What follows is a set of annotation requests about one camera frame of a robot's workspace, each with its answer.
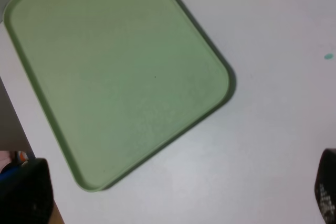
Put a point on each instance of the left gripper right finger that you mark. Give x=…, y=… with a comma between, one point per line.
x=324, y=187

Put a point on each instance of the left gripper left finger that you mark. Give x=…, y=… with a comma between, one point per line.
x=26, y=193

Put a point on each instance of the green plastic tray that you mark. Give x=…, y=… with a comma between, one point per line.
x=117, y=79

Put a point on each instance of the green dot sticker left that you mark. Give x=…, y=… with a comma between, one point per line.
x=328, y=56

